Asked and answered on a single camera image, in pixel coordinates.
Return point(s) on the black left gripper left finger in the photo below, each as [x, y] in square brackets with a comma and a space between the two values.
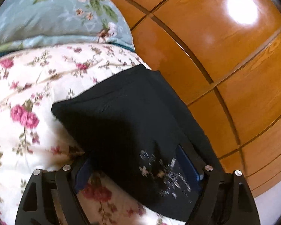
[37, 204]

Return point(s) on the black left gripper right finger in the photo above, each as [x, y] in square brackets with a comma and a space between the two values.
[223, 198]

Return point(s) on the black pants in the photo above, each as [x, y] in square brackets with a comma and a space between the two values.
[130, 125]

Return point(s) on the floral white bedspread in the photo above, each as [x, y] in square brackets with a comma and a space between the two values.
[32, 138]

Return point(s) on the orange wooden wardrobe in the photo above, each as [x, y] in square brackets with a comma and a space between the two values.
[223, 58]

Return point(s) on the light blue floral pillow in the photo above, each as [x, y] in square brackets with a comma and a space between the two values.
[26, 24]

